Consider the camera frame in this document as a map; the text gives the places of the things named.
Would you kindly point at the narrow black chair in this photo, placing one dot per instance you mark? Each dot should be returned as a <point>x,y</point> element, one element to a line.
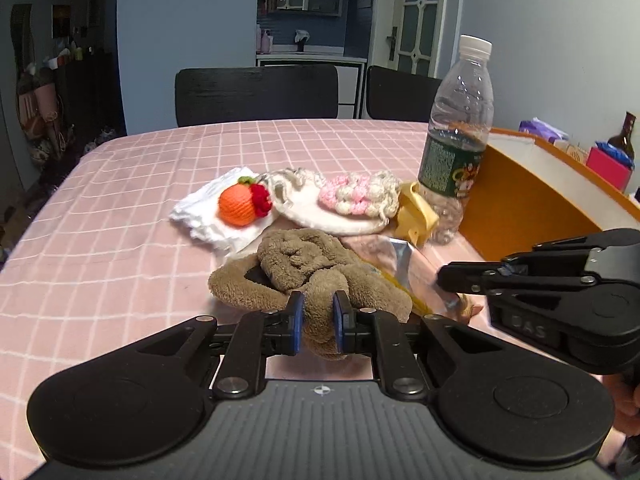
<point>400,95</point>

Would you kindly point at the brown glass bottle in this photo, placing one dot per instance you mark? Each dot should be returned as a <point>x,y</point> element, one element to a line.
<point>625,140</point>

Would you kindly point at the white counter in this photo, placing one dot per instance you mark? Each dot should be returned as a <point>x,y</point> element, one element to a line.
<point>350,85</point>

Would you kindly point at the cream cloth with satin trim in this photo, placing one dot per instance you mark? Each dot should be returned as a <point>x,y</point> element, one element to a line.
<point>310,212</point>

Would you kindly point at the cream crochet scrunchie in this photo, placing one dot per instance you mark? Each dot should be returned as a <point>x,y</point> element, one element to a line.
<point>385,195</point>

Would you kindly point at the black holder with white cloth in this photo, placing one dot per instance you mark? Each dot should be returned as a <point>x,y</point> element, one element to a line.
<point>301,40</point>

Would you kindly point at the white door with glass panes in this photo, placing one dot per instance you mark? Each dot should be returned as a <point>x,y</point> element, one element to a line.
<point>420,15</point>

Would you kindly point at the purple tissue pack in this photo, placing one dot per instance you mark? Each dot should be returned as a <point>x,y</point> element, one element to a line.
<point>542,130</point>

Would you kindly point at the dark sideboard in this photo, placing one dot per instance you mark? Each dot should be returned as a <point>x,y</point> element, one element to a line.
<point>85,90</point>

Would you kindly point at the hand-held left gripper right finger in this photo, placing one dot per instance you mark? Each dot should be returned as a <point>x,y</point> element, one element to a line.
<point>340,322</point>

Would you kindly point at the hanging bags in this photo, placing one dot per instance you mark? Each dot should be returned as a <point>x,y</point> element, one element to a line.
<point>37,110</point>

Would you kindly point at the brown plush towel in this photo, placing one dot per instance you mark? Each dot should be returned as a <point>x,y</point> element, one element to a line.
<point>300,260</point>

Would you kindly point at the wide black chair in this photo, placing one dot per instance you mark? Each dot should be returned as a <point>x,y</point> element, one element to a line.
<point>255,95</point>

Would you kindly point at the yellow plastic cup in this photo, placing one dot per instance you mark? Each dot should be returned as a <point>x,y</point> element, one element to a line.
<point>415,215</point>

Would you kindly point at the white gauze cloth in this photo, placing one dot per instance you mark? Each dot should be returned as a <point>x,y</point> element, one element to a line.
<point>200,210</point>

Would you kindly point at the pink bottles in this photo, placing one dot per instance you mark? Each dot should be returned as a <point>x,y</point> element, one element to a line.
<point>264,40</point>

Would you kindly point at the pink and white crochet scrunchie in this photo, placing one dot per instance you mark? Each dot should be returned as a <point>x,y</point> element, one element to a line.
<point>345,195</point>

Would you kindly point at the orange storage box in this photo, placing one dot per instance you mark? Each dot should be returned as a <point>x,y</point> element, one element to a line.
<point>515,210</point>

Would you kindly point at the shiny plastic bag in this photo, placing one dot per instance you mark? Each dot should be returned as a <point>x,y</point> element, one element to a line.
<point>400,260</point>

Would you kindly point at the person's right hand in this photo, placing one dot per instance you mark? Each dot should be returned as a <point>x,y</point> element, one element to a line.
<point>625,405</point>

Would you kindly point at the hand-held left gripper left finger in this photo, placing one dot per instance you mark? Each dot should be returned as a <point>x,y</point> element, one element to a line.
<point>297,322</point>

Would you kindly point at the pink box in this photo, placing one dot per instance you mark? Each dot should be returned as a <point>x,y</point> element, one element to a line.
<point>607,167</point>

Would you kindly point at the orange crochet fruit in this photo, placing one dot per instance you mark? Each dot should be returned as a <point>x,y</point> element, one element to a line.
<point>237,205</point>

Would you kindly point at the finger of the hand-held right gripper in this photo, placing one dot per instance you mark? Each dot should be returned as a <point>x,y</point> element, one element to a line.
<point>600,242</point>
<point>465,276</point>

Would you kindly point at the pink checkered tablecloth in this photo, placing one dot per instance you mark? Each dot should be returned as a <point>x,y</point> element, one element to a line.
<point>125,185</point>

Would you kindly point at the clear plastic water bottle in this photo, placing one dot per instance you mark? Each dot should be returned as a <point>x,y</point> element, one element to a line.
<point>457,110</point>

